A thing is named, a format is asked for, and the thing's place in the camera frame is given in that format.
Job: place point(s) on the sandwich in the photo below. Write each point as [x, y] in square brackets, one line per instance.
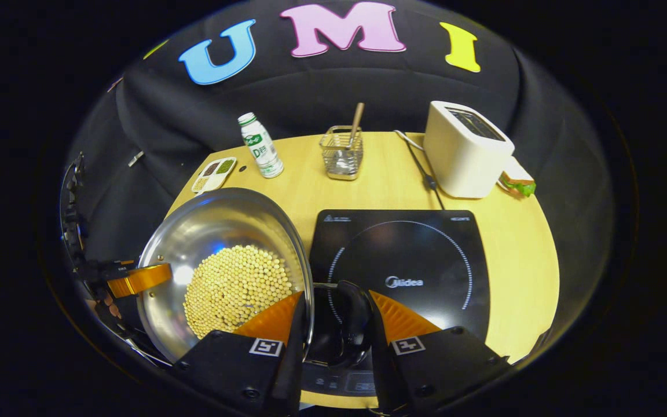
[517, 179]

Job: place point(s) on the white drink bottle green label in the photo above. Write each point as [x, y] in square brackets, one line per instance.
[261, 147]

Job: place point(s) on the black induction cooktop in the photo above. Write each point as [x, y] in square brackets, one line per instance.
[403, 255]

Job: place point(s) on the wooden stick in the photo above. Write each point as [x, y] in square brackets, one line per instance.
[356, 121]

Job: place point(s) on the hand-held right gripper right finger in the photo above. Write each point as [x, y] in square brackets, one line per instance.
[380, 359]

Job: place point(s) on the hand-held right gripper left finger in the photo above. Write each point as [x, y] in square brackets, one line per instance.
[296, 359]

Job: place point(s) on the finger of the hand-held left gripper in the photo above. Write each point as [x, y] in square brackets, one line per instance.
[136, 279]

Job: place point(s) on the white clip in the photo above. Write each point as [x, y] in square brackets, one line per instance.
[135, 158]

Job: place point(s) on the black backdrop cloth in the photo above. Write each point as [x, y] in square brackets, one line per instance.
[310, 92]

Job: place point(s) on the pile of yellow beans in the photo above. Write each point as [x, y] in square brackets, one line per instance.
[235, 289]

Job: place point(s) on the white divided condiment dish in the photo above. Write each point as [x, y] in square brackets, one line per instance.
[213, 175]

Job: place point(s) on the white toaster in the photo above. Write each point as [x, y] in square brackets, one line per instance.
[461, 162]

